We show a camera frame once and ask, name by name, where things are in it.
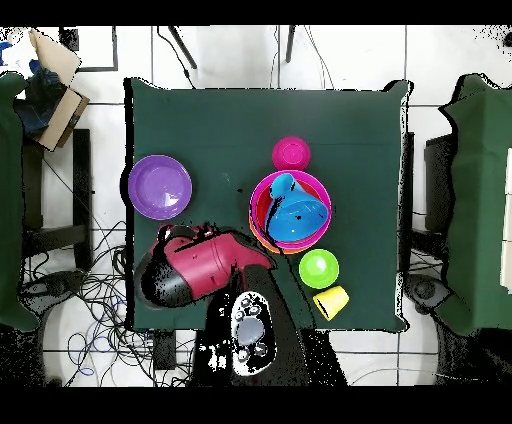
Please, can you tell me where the large pink bowl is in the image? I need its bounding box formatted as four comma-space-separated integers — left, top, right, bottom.
248, 169, 334, 251

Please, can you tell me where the blue cup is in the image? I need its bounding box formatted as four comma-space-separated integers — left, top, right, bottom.
269, 172, 299, 200

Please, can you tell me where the medium blue bowl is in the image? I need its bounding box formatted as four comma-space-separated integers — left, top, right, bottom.
265, 187, 331, 243

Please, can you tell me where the large orange bowl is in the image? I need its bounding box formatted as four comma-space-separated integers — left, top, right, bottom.
248, 217, 317, 256

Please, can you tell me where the small crimson bowl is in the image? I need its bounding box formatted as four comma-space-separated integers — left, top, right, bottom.
271, 135, 312, 172

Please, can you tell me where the small green bowl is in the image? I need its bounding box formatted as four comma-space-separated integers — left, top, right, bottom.
298, 248, 340, 290

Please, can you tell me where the dark green tablecloth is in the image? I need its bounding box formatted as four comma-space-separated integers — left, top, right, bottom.
124, 76, 413, 334

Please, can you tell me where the purple bowl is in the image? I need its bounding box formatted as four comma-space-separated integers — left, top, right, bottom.
127, 154, 193, 221

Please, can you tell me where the yellow cup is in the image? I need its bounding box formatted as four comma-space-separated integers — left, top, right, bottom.
312, 284, 350, 322

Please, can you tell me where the black power strip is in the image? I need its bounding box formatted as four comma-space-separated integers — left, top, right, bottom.
153, 330, 177, 371

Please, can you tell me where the black tripod leg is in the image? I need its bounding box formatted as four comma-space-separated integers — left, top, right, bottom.
167, 25, 198, 70
284, 25, 297, 64

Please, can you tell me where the black stool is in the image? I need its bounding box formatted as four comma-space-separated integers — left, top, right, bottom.
21, 127, 94, 273

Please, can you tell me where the cardboard box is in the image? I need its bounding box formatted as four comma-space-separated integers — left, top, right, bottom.
13, 29, 91, 153

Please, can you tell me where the green cloth covered table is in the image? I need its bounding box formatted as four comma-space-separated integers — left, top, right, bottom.
431, 72, 512, 337
0, 71, 41, 333

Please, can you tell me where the tangle of cables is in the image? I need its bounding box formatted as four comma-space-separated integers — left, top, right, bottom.
19, 219, 201, 387

